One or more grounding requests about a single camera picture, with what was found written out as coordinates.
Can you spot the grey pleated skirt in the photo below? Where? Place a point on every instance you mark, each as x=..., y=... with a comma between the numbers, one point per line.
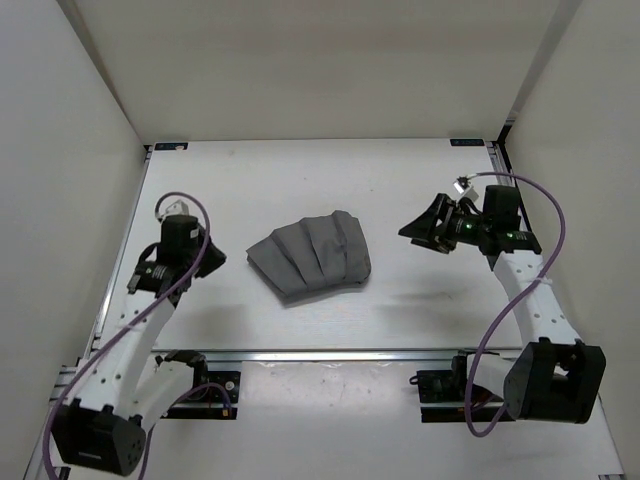
x=313, y=256

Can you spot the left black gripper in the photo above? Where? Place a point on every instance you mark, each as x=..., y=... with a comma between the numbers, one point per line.
x=215, y=260

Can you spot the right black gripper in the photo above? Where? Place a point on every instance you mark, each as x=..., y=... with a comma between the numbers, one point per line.
x=424, y=230

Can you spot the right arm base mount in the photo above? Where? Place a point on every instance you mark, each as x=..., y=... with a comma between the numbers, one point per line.
x=440, y=381

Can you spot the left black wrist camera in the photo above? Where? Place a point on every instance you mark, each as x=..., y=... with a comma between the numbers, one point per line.
x=179, y=240

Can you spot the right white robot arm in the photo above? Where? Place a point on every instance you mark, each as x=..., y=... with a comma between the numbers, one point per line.
x=556, y=376

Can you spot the blue table sticker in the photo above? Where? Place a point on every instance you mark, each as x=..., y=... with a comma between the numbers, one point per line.
x=466, y=142
x=171, y=146

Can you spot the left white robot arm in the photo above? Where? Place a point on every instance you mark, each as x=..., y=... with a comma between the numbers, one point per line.
x=105, y=415

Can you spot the left blue table sticker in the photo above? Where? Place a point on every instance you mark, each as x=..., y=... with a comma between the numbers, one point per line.
x=171, y=146

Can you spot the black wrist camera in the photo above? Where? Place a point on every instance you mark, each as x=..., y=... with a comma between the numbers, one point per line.
x=501, y=201
x=179, y=240

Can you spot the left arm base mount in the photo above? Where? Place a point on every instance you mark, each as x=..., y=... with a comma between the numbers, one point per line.
x=214, y=394

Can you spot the right blue table sticker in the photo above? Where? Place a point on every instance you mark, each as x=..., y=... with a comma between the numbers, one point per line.
x=466, y=142

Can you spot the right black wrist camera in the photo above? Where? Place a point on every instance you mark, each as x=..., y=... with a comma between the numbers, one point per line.
x=501, y=201

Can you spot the front aluminium table rail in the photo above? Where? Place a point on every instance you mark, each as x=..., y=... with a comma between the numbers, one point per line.
x=330, y=355

